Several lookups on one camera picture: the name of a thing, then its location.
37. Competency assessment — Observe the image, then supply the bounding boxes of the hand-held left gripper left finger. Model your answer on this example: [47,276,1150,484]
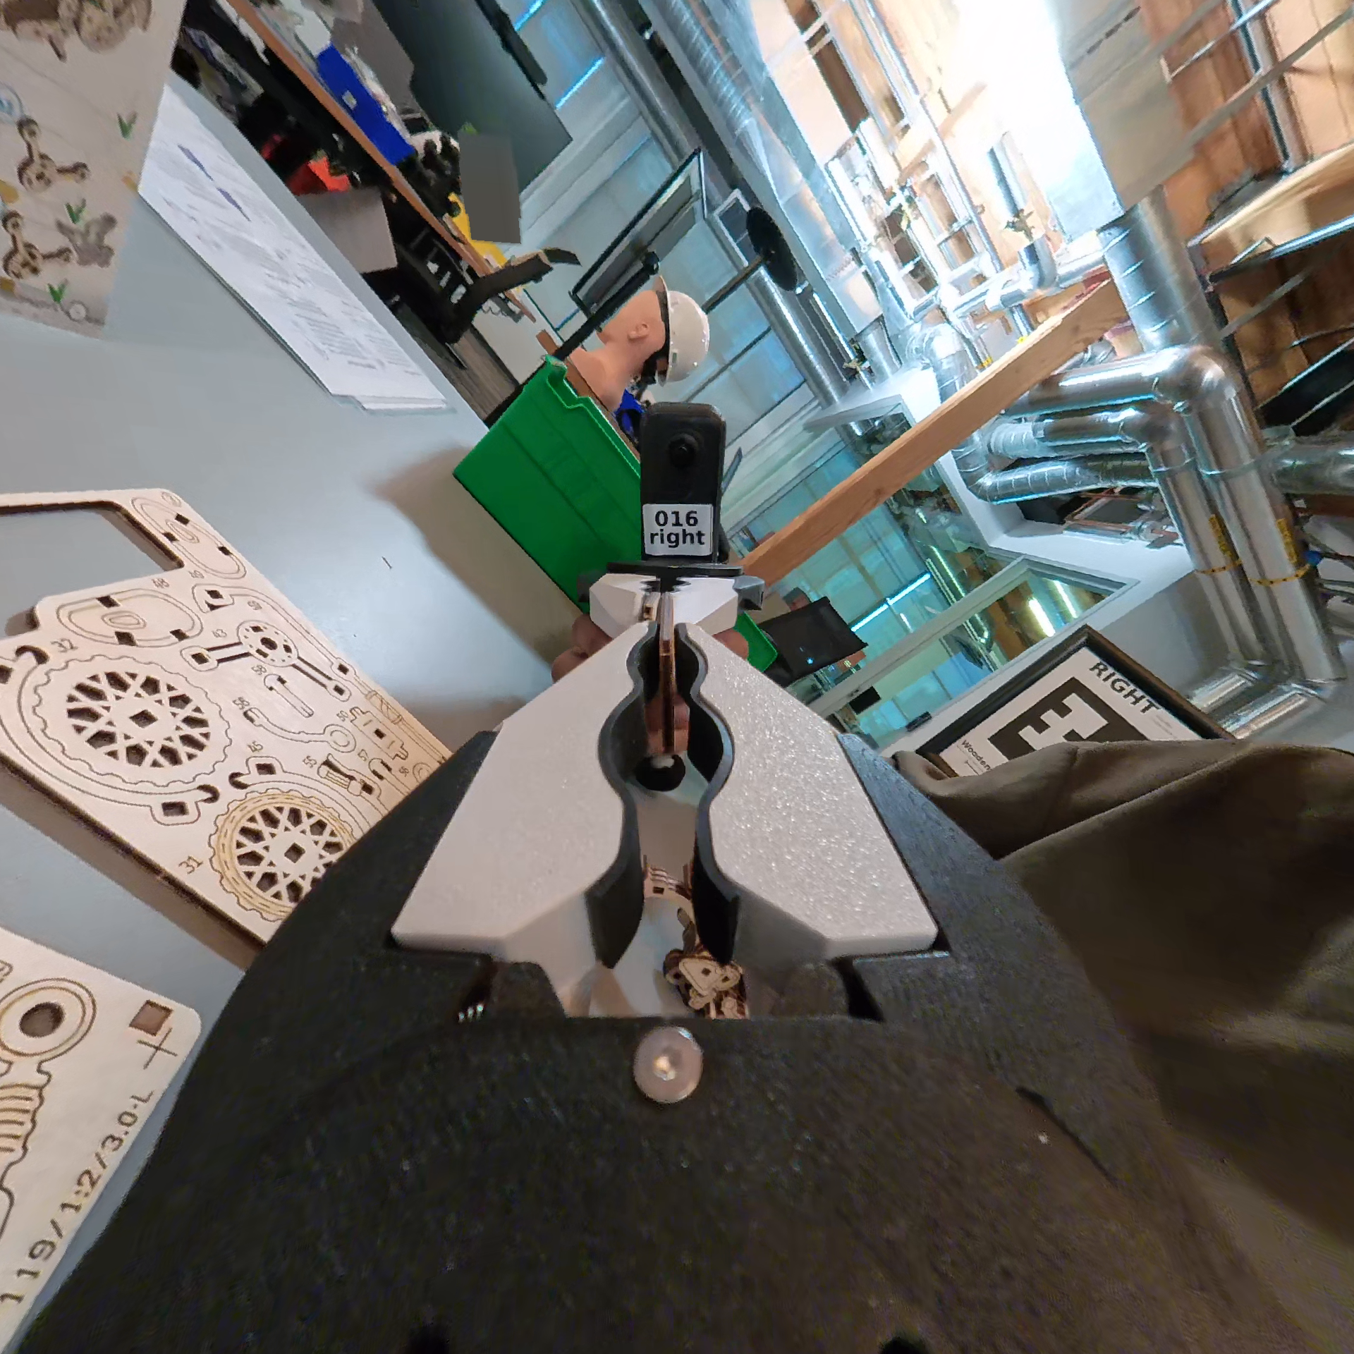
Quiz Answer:
[391,622,670,1007]

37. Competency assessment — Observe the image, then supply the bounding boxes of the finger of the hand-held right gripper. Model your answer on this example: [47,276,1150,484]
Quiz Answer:
[588,575,652,643]
[677,580,745,639]

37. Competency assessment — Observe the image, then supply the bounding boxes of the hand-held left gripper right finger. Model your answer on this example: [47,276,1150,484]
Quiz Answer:
[677,623,941,999]

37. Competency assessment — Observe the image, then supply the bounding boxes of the engraved wooden puzzle sheet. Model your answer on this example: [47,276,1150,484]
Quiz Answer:
[648,597,687,757]

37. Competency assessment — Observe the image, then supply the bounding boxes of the grey desk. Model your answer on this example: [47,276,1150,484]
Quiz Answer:
[0,79,578,1354]

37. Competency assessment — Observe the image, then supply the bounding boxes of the person's right hand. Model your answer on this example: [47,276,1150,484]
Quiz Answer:
[550,616,615,687]

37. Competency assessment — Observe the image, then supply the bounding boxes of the mannequin head white helmet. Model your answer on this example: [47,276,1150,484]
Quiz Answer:
[566,276,712,419]

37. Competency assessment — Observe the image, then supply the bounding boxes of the green storage bin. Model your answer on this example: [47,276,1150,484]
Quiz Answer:
[453,357,779,673]

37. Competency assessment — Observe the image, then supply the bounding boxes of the small wooden model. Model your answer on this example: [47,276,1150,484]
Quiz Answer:
[645,862,753,1023]

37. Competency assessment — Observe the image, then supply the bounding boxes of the black floor lamp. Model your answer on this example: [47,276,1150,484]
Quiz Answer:
[693,206,805,319]

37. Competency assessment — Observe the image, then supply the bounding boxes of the puzzle sheet with rectangular window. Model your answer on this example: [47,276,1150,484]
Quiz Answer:
[0,488,454,945]

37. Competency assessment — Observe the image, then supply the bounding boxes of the large framed marker poster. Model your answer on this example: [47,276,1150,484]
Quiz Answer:
[914,626,1234,779]

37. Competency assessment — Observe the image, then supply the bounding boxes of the person's brown clothing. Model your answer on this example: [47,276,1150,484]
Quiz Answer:
[893,740,1354,1354]

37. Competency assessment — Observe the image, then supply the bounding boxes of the black computer monitor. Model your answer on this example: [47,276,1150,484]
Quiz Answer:
[370,0,573,161]

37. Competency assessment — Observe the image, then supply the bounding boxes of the printed paper sheets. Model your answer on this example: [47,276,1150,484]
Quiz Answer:
[137,85,451,415]

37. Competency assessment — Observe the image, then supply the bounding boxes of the wooden puzzle sheet with gears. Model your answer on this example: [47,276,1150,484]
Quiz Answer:
[0,925,203,1329]

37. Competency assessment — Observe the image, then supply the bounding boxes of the silver insulated pipes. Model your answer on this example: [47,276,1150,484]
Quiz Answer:
[956,195,1354,711]

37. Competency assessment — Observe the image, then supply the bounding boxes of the folded model instruction booklet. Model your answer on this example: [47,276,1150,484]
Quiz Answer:
[0,0,186,339]

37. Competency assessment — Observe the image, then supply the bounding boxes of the wooden support post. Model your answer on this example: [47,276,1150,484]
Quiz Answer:
[741,279,1128,588]

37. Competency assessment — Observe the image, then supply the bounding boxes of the silver ventilation duct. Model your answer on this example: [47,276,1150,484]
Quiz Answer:
[587,0,901,415]

